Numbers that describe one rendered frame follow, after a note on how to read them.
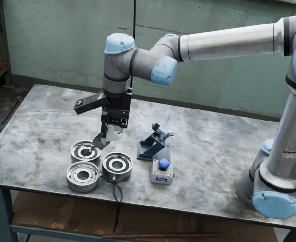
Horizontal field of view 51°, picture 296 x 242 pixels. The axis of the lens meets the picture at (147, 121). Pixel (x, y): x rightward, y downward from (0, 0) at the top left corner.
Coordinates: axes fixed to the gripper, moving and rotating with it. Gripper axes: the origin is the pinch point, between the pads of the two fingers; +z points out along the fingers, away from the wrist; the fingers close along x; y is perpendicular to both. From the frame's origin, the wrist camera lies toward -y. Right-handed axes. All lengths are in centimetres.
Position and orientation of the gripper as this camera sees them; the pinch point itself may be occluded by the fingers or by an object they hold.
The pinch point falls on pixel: (103, 139)
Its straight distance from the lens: 101.7
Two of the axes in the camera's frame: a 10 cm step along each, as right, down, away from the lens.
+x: 0.4, -6.0, 8.0
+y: 9.9, 1.5, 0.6
